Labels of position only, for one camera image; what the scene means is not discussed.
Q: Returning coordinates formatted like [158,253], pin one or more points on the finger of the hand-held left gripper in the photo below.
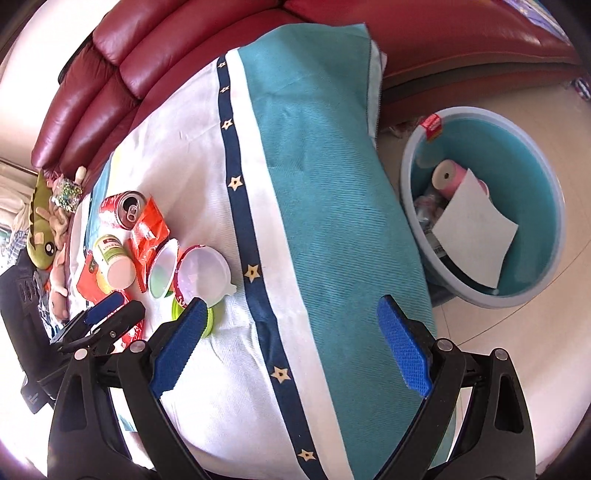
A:
[122,321]
[106,308]

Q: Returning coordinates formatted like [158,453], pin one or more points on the clear plastic water bottle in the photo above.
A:
[436,247]

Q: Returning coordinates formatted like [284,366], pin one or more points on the jar of colourful beads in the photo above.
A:
[67,194]

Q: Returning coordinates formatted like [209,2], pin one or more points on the clear printed plastic bag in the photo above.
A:
[425,205]

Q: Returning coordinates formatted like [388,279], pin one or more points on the white bottle green label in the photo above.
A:
[111,258]

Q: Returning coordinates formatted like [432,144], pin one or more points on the pink paper cup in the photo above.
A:
[450,177]

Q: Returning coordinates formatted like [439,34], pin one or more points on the green plush toy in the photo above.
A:
[39,240]

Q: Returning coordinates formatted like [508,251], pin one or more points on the red drink can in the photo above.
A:
[115,212]

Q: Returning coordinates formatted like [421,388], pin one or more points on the crumpled floor rag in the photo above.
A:
[404,130]

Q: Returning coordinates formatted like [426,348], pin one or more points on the black bag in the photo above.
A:
[18,332]

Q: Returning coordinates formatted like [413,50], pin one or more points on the pink rabbit plush toy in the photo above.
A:
[59,281]
[57,224]

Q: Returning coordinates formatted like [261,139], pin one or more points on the white paper towel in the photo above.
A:
[471,230]

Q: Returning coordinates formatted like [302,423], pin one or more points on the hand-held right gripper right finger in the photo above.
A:
[406,346]

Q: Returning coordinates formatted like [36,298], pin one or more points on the small colourful floor object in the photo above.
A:
[582,88]

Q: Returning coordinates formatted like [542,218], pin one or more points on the green plastic lid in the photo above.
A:
[210,321]

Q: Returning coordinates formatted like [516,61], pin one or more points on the red yellow snack bag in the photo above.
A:
[87,279]

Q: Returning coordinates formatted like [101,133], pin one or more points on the white red-rimmed plastic cup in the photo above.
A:
[164,272]

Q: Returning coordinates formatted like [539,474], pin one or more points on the blue round bin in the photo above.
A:
[521,152]

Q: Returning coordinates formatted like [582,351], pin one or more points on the teal printed blanket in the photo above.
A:
[323,184]

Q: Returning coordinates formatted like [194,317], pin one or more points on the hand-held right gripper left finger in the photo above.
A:
[178,346]

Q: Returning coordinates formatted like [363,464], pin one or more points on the dark red leather sofa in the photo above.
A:
[138,50]

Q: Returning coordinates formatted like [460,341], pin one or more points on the orange snack packet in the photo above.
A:
[147,240]

